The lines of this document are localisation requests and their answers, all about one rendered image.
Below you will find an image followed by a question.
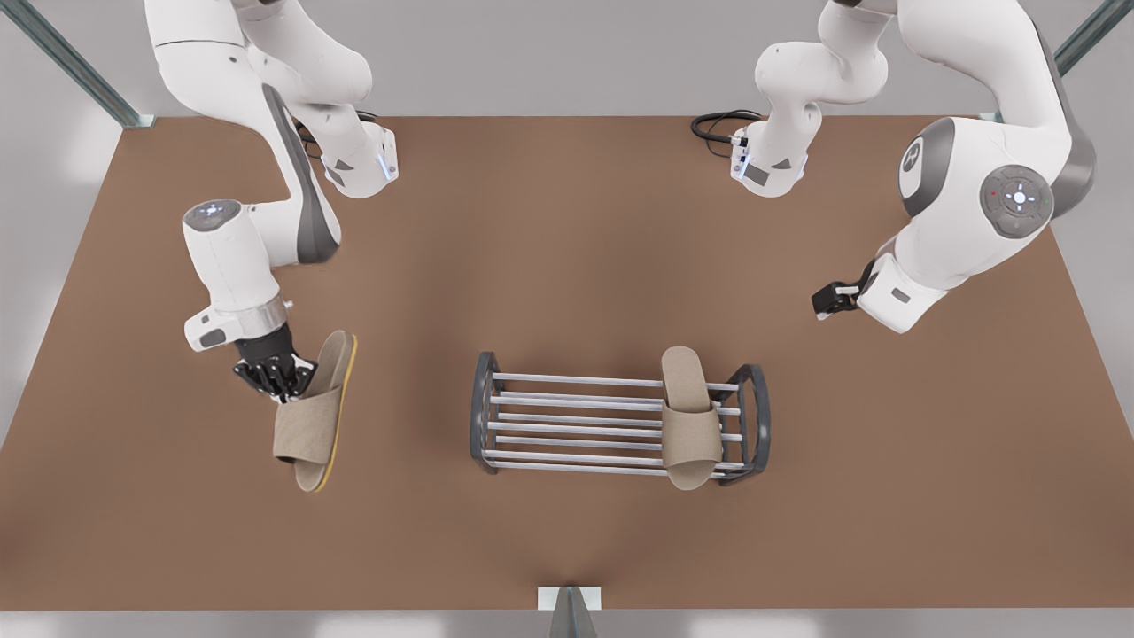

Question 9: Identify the grey metal shoe rack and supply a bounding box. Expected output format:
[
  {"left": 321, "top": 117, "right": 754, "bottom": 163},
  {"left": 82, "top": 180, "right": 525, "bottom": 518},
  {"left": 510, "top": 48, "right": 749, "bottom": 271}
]
[{"left": 470, "top": 351, "right": 772, "bottom": 486}]

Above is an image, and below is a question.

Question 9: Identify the black cable loop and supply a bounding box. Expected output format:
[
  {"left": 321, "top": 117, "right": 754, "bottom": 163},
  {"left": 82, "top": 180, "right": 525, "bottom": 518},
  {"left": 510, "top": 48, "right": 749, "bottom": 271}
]
[{"left": 691, "top": 110, "right": 765, "bottom": 159}]

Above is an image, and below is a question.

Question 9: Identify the beige slipper with yellow sole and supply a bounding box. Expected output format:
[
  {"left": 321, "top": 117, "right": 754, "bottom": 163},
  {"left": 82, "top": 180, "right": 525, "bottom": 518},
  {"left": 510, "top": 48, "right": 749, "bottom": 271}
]
[{"left": 273, "top": 331, "right": 358, "bottom": 494}]

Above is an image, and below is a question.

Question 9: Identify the silver frame post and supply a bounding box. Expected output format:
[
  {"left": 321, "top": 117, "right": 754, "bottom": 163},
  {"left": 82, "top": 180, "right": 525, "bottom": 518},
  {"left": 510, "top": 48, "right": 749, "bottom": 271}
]
[
  {"left": 979, "top": 0, "right": 1134, "bottom": 123},
  {"left": 0, "top": 0, "right": 156, "bottom": 129},
  {"left": 538, "top": 586, "right": 603, "bottom": 638}
]

